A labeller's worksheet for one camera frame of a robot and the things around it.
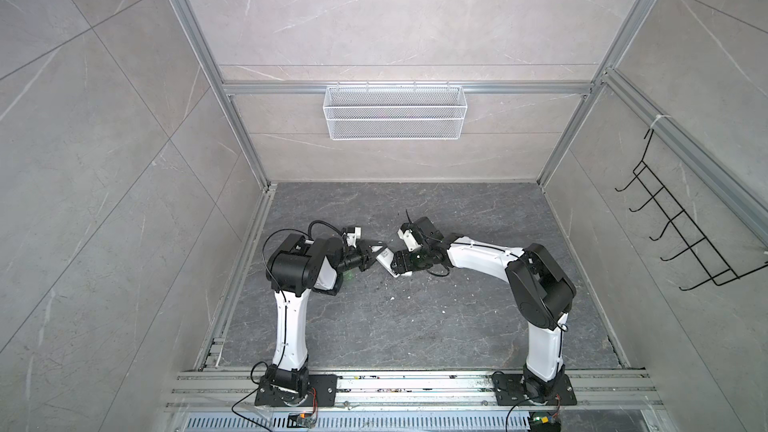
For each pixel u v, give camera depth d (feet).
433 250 2.40
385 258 3.04
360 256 2.95
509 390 2.39
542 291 1.66
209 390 2.45
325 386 2.41
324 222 3.13
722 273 1.90
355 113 3.31
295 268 1.91
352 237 3.13
